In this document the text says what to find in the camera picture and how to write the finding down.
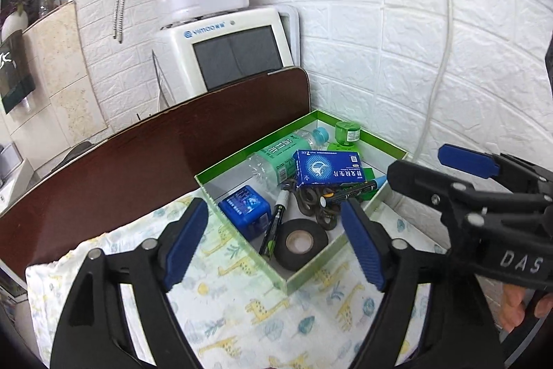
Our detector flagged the green mosquito repellent bottle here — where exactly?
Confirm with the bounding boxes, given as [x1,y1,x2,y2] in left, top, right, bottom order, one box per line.
[327,121,361,152]

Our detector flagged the blue medicine carton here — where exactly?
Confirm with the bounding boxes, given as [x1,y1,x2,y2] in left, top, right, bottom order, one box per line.
[293,150,366,186]

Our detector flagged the black electrical tape roll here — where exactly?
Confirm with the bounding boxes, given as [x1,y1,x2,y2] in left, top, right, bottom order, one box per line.
[274,219,329,271]

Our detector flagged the green cardboard box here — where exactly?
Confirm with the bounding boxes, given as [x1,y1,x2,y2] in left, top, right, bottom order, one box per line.
[196,110,407,294]

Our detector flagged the plastic bottle green label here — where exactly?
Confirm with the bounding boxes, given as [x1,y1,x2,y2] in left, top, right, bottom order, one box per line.
[249,127,329,190]

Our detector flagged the blue gum container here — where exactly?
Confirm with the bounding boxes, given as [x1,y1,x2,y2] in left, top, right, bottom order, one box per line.
[218,184,271,242]

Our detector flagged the black pen blue cap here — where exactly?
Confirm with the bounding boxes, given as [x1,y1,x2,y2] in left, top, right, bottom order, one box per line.
[320,175,387,208]

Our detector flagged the small green box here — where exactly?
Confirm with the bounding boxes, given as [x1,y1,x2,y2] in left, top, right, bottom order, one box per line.
[360,168,376,201]

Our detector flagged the person's right hand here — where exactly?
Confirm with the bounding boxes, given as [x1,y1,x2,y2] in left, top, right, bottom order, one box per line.
[499,284,553,333]

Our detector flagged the white sink cabinet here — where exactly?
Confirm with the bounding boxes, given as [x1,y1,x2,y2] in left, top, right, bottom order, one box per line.
[0,142,35,213]

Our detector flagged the dark brown wooden board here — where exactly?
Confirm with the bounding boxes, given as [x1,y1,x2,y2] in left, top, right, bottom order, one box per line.
[1,67,310,276]

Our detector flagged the white Vimoo appliance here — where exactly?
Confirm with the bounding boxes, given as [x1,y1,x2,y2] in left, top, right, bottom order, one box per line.
[152,4,301,109]

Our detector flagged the white plant pot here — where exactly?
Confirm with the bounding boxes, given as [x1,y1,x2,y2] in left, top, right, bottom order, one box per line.
[1,9,29,41]

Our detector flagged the wall mounted cup dispenser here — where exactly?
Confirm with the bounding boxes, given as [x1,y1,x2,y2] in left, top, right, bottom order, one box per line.
[0,30,36,113]

